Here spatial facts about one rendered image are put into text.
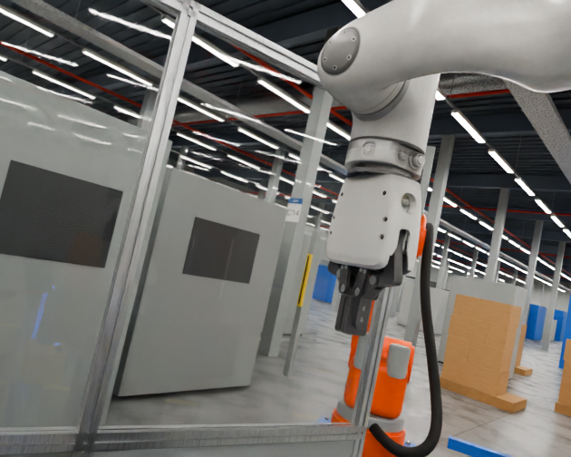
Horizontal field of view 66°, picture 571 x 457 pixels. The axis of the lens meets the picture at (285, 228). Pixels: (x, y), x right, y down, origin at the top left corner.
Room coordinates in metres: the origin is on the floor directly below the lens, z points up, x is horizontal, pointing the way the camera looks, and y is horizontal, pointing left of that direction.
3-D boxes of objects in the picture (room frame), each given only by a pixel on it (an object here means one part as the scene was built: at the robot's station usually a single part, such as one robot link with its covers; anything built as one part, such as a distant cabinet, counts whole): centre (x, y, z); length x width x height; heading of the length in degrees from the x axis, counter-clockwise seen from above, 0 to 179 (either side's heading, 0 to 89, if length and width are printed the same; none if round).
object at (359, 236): (0.48, -0.09, 1.54); 0.10 x 0.07 x 0.11; 32
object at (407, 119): (0.48, -0.09, 1.68); 0.09 x 0.08 x 0.13; 137
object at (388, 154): (0.48, -0.09, 1.60); 0.09 x 0.08 x 0.03; 32
